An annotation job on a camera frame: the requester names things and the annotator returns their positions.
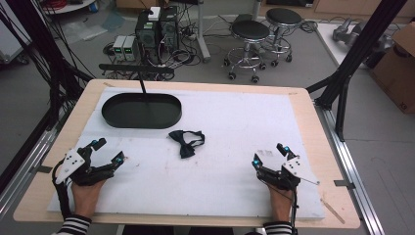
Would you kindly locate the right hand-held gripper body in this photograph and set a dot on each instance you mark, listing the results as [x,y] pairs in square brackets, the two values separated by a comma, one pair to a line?
[295,168]

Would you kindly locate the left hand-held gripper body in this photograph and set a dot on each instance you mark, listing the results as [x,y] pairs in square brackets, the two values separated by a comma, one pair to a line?
[73,163]

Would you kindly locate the person's left hand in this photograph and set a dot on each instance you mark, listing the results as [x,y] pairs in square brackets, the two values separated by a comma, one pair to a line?
[85,197]

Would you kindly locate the person's right hand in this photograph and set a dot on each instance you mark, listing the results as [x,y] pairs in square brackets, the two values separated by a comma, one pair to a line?
[280,204]

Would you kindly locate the grey tape strip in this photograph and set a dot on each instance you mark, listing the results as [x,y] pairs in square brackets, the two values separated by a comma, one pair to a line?
[44,169]
[344,184]

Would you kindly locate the white foam mat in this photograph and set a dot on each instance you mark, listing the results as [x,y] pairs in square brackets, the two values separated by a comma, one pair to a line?
[212,182]

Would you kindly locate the black oval tray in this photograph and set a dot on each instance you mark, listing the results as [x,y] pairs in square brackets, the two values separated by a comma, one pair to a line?
[142,112]

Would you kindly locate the thin wooden stick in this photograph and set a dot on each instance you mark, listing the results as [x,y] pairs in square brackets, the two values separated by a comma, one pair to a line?
[332,211]

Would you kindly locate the black bow tie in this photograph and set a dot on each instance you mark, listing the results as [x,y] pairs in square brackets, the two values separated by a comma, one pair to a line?
[186,143]

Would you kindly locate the black stand with crossbar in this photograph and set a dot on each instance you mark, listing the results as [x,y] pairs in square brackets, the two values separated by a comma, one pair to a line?
[137,69]

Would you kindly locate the person's dark legs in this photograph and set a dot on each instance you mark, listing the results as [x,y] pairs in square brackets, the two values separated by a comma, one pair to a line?
[176,230]

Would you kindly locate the grey power supply unit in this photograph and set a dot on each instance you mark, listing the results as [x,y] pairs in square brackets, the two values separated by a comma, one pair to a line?
[118,47]
[130,48]

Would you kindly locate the black computer tower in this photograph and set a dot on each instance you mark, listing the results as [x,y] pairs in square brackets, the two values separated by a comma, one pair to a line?
[169,29]
[147,36]

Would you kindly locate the black round stool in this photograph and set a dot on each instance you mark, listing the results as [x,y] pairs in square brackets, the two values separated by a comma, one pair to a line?
[250,31]
[284,16]

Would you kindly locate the brown cardboard box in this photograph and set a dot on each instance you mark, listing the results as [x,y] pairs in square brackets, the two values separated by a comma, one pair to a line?
[396,75]

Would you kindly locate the grey machine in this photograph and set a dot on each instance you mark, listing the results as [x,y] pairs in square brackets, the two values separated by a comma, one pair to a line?
[355,34]

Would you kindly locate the grey table leg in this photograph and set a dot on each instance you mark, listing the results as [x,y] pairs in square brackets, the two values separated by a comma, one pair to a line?
[203,36]

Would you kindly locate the white box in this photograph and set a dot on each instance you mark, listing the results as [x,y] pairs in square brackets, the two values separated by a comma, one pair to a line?
[154,13]

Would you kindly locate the aluminium rail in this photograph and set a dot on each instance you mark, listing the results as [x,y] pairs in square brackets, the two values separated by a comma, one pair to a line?
[23,176]
[350,169]

